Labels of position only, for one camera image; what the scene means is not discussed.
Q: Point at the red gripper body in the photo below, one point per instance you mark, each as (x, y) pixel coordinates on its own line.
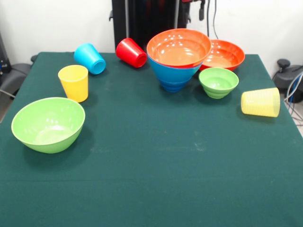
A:
(189, 1)

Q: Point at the black chair base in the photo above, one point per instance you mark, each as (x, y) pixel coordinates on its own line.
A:
(284, 75)

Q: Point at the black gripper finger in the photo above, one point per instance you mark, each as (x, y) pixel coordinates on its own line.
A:
(201, 10)
(186, 11)

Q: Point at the red cup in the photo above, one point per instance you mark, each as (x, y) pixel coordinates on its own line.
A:
(129, 52)

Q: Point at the translucent yellow cup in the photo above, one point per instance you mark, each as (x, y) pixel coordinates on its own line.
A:
(260, 102)

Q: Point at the orange bowl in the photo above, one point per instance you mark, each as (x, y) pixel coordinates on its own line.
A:
(178, 52)
(227, 56)

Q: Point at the dark green tablecloth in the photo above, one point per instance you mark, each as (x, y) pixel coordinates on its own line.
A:
(165, 177)

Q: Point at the large green bowl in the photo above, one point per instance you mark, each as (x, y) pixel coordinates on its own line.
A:
(47, 127)

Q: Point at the black chair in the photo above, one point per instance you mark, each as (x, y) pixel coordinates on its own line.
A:
(16, 75)

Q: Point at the large light blue bowl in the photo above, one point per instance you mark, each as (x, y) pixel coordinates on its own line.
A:
(175, 74)

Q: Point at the light blue cup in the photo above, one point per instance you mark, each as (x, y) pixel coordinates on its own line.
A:
(91, 58)

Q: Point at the small green bowl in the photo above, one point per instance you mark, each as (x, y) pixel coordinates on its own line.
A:
(217, 82)

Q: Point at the opaque yellow cup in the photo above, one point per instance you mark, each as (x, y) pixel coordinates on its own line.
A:
(73, 87)

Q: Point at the small dark blue bowl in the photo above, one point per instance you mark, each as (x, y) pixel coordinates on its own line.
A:
(175, 87)

